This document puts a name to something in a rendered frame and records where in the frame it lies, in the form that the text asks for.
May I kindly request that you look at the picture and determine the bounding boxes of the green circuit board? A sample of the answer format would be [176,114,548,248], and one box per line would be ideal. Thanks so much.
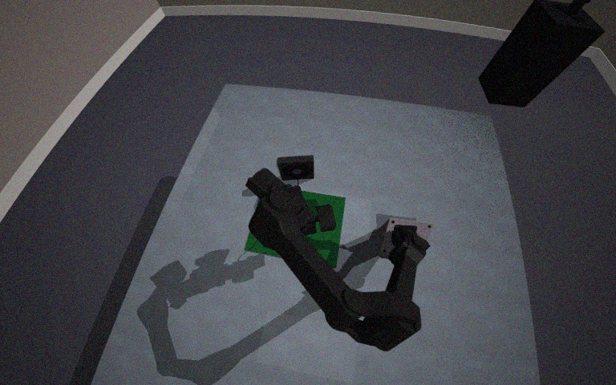
[245,191,346,268]

